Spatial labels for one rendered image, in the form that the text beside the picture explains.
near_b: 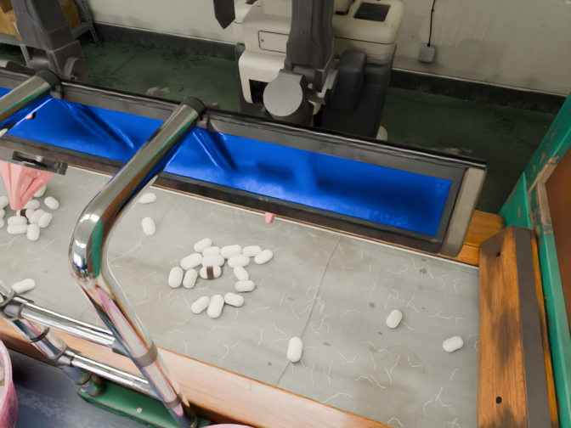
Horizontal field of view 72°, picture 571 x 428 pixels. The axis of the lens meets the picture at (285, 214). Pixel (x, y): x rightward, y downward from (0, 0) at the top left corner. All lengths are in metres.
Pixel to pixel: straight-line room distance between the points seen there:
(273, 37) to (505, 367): 0.89
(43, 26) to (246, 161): 0.48
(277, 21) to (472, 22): 1.59
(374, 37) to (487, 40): 1.32
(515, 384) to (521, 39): 2.21
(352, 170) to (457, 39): 2.27
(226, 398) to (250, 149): 0.34
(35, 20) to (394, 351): 0.73
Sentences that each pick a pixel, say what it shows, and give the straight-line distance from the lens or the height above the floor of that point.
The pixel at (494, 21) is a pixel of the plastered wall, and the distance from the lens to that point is 2.54.
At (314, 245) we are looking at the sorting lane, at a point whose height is 0.74.
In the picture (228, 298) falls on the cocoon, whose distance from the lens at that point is 0.64.
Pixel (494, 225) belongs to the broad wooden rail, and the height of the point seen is 0.76.
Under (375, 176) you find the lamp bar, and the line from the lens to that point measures 0.32.
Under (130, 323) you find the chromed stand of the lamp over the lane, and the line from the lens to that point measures 0.33.
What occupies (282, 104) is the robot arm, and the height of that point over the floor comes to 1.00.
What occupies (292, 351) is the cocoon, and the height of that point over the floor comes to 0.76.
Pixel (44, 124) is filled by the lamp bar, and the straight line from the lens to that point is 0.46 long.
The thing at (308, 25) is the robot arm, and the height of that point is 1.07.
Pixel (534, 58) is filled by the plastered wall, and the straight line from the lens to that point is 2.64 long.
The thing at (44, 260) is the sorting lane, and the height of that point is 0.74.
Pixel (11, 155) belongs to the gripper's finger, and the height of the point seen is 0.90.
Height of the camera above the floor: 1.30
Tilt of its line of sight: 48 degrees down
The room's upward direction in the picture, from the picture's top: straight up
